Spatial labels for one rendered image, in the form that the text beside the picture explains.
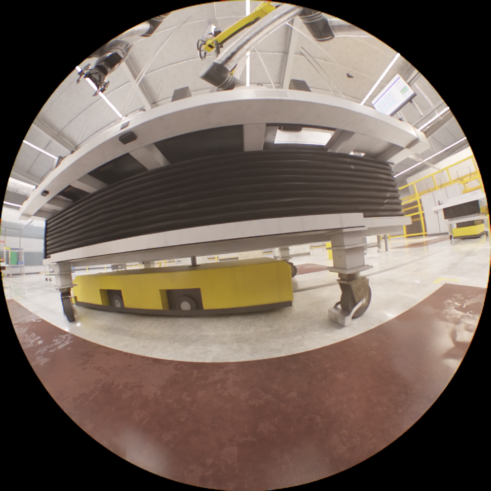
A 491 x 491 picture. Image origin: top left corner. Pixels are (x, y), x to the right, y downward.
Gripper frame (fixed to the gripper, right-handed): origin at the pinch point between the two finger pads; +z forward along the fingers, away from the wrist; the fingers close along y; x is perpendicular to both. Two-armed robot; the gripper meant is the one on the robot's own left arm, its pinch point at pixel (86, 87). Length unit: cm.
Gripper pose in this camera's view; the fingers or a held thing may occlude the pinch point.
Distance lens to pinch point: 73.2
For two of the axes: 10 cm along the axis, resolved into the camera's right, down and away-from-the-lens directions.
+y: -1.6, -0.2, -9.9
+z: 1.1, 9.9, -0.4
